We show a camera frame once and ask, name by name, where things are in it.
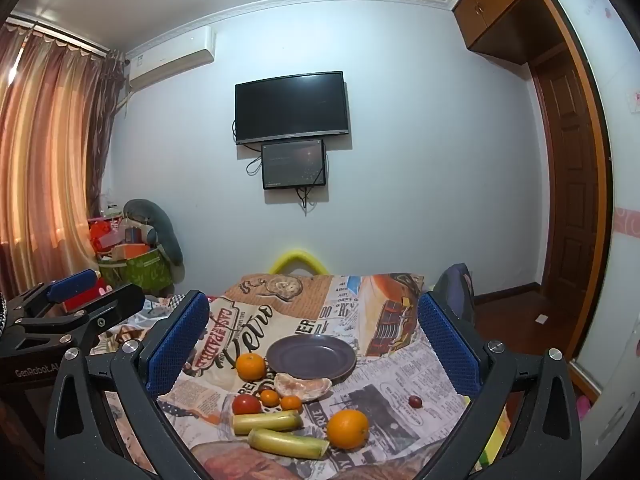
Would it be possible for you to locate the newspaper print tablecloth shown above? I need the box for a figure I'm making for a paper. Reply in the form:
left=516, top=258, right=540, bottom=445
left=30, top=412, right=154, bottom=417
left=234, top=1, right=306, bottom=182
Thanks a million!
left=100, top=272, right=483, bottom=480

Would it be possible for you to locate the red tomato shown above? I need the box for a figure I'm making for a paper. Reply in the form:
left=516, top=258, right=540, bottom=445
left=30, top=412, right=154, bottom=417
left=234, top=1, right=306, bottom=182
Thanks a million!
left=232, top=394, right=261, bottom=416

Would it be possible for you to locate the green storage bag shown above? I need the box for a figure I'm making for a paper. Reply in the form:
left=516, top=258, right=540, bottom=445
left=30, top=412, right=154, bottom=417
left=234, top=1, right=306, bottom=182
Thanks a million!
left=97, top=245, right=174, bottom=295

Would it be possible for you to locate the peeled citrus piece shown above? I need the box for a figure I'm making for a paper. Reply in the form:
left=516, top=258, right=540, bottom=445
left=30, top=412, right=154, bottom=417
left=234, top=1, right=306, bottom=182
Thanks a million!
left=273, top=373, right=333, bottom=403

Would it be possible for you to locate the purple round plate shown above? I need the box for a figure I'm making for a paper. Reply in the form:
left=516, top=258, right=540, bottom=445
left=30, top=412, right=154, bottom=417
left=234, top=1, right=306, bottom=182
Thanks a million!
left=266, top=335, right=358, bottom=381

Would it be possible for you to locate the large orange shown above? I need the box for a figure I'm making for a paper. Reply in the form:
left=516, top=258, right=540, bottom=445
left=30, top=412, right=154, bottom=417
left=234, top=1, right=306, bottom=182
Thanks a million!
left=327, top=409, right=370, bottom=450
left=235, top=353, right=267, bottom=381

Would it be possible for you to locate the brown wooden door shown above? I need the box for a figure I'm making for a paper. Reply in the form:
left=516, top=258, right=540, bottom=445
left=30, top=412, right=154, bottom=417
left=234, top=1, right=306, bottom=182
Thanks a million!
left=529, top=45, right=615, bottom=311

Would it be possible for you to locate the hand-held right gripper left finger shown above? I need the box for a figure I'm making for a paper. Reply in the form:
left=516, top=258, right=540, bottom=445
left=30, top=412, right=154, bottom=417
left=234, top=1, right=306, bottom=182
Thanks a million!
left=45, top=290, right=211, bottom=480

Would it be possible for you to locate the small black wall monitor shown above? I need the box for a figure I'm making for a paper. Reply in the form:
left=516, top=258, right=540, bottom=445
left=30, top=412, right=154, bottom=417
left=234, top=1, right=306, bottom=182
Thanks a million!
left=260, top=139, right=327, bottom=190

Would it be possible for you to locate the black monitor cable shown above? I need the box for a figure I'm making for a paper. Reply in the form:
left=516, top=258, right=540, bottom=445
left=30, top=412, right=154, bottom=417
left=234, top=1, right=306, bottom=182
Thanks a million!
left=295, top=185, right=319, bottom=217

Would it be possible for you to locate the cartoon print bedsheet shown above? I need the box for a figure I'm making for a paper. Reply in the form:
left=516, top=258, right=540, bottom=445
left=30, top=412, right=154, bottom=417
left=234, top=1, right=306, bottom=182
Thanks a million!
left=97, top=292, right=193, bottom=356

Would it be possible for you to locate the yellow-green banana piece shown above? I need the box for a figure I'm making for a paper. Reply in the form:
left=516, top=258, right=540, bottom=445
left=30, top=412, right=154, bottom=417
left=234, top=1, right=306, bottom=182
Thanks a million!
left=232, top=410, right=303, bottom=435
left=248, top=428, right=329, bottom=460

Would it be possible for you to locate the yellow foam arch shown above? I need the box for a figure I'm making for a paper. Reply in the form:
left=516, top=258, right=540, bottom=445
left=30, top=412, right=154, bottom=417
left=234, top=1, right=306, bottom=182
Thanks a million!
left=270, top=249, right=328, bottom=277

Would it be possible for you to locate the white sliding wardrobe door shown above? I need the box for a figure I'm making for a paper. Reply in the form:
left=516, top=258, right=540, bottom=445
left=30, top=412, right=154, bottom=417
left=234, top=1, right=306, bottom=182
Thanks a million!
left=545, top=0, right=640, bottom=461

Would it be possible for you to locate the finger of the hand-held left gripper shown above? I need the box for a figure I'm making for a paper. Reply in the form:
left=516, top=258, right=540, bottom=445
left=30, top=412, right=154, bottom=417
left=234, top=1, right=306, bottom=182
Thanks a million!
left=14, top=282, right=146, bottom=357
left=17, top=268, right=99, bottom=319

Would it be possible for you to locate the white air conditioner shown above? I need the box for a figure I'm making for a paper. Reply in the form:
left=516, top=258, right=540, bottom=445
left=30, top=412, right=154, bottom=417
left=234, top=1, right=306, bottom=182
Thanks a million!
left=125, top=26, right=217, bottom=92

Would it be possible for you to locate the black wall television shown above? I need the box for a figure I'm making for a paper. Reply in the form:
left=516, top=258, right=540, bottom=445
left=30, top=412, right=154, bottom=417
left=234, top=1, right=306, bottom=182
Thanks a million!
left=235, top=71, right=349, bottom=146

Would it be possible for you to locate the grey plush seal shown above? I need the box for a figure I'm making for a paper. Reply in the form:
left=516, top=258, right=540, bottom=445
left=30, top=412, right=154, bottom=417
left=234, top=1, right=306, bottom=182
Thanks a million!
left=122, top=199, right=184, bottom=266

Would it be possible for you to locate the striped pink curtain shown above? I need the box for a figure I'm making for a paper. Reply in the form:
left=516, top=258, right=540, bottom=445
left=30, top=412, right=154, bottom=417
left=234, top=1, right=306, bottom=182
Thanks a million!
left=0, top=22, right=126, bottom=301

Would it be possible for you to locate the wooden overhead cabinet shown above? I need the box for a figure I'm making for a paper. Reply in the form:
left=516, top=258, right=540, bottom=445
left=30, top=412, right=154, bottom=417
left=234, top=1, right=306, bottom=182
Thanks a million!
left=452, top=0, right=558, bottom=66

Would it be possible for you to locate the red flat box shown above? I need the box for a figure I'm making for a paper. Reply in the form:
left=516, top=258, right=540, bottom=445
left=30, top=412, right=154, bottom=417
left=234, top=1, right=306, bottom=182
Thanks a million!
left=62, top=280, right=115, bottom=312

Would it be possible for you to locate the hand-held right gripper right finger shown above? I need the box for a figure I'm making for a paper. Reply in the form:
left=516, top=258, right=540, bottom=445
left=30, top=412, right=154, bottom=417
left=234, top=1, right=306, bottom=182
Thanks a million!
left=417, top=292, right=583, bottom=480

